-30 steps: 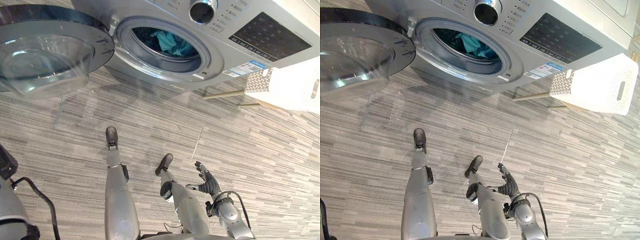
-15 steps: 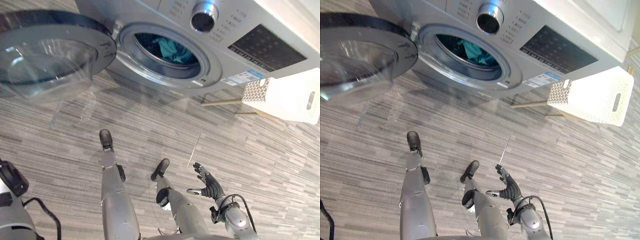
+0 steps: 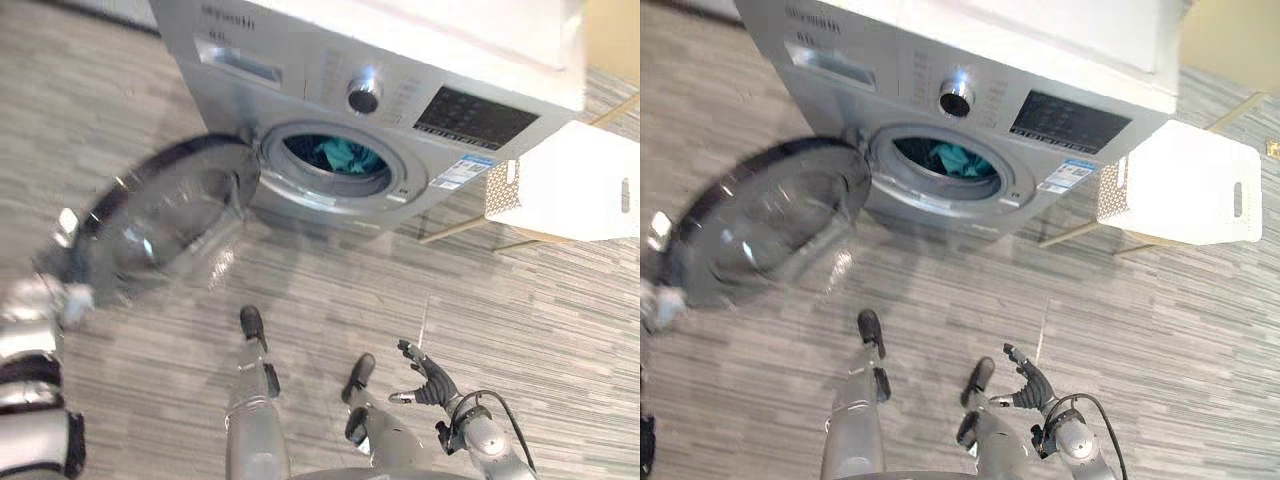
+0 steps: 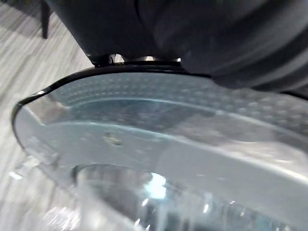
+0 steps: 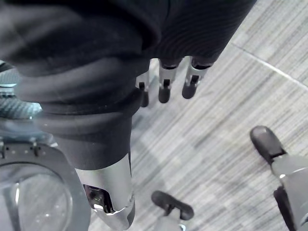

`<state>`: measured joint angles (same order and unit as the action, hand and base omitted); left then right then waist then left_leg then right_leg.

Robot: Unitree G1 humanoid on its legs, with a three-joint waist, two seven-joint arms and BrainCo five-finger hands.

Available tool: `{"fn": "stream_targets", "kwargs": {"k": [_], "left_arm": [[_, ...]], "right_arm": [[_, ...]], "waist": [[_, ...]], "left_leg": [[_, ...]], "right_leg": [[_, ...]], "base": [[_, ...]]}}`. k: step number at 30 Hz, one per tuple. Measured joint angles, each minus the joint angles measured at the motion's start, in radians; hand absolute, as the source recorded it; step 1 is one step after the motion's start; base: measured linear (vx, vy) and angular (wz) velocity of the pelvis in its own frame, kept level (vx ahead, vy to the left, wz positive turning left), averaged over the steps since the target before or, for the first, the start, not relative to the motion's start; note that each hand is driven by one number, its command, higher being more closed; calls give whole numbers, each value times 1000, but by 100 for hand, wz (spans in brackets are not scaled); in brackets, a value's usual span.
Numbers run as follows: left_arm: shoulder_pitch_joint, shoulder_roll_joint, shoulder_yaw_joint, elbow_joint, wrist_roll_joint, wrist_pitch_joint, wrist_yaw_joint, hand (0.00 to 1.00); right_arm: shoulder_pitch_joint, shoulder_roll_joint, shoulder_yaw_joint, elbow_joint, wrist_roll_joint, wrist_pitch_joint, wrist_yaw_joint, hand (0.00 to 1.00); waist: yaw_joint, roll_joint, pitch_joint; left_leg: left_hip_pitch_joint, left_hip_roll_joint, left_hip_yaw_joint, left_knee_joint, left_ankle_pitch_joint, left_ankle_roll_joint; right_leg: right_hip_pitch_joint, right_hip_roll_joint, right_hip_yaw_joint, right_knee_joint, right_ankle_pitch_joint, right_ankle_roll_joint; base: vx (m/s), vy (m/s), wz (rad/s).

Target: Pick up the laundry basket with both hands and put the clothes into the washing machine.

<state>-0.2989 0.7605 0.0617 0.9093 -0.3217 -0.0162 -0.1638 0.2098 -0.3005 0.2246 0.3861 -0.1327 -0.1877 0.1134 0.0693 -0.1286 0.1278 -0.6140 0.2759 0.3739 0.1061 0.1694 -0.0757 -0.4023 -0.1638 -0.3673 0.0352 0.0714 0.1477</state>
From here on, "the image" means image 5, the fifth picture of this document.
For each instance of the silver robot leg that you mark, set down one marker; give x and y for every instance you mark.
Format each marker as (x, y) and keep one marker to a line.
(168, 223)
(293, 187)

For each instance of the dark robot right foot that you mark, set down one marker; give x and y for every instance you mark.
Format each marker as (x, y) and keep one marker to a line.
(265, 142)

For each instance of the silver robot left leg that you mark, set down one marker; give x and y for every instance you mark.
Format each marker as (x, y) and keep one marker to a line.
(168, 223)

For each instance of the silver robot right leg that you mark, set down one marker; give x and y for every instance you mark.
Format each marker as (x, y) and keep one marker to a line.
(293, 187)

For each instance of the dark robot foot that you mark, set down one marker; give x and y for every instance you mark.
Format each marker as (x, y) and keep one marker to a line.
(265, 142)
(168, 203)

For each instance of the dark robot left foot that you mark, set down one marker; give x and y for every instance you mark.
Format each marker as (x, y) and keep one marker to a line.
(168, 203)

